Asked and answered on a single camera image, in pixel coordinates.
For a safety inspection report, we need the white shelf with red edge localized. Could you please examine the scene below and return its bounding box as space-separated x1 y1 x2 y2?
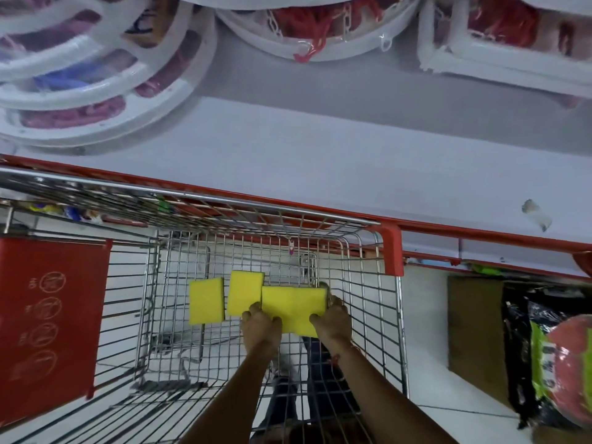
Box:
0 96 592 279

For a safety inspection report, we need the person's right leg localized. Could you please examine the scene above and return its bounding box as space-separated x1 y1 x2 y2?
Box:
301 336 367 430

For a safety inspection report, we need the small yellow sponge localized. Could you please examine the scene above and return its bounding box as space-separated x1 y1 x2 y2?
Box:
226 270 265 317
189 277 226 326

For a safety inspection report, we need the pink round item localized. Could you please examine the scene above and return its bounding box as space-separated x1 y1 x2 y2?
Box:
545 313 592 417

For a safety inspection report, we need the person's right hand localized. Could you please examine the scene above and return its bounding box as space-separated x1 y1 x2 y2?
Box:
309 295 354 355

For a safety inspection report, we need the person's left hand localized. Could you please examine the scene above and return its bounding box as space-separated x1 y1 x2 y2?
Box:
240 302 283 356

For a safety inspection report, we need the person's left forearm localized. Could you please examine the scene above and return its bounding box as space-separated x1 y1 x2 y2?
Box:
178 339 279 444

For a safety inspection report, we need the large yellow sponge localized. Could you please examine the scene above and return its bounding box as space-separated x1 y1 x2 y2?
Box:
261 282 330 339

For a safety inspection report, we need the red wrist thread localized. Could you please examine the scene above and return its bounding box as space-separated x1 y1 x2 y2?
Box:
329 345 362 367

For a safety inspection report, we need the black bag with green label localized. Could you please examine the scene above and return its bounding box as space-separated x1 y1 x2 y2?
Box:
501 282 592 431

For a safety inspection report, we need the row of colourful packets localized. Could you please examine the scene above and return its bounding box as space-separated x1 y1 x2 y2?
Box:
23 199 182 225

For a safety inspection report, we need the torn tape scrap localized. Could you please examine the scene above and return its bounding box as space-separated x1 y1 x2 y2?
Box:
521 199 554 232

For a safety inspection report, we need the person's leg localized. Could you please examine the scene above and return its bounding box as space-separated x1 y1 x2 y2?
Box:
301 336 367 430
251 360 302 444

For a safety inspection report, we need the metal wire shopping cart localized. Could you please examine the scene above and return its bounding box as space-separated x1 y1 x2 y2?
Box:
0 165 411 444

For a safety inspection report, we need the square white drying rack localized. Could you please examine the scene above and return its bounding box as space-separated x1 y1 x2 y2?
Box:
416 0 592 101

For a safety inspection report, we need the person's left leg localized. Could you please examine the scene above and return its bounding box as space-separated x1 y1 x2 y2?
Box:
251 360 302 444

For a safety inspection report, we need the brown cardboard box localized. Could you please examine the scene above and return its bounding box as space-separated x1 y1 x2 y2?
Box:
447 274 524 408

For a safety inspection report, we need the person's right forearm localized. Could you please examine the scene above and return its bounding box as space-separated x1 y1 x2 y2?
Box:
324 343 459 444

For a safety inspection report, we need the red cart seat flap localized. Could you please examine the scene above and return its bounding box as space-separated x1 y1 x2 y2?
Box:
0 237 113 429

